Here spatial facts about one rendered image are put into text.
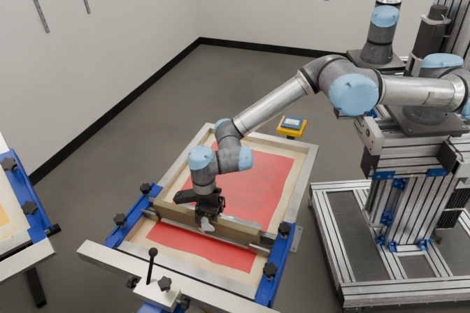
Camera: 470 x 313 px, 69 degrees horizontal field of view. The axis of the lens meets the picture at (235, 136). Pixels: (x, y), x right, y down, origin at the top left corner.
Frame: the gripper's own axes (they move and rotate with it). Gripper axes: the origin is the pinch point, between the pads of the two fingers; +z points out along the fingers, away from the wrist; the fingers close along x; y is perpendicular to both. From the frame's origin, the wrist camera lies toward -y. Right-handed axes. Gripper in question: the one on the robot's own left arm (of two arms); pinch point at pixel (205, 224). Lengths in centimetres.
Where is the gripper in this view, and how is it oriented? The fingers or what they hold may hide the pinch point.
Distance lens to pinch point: 126.8
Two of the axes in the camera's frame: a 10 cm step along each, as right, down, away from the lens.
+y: 9.3, 2.0, -3.2
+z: 0.5, 7.9, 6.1
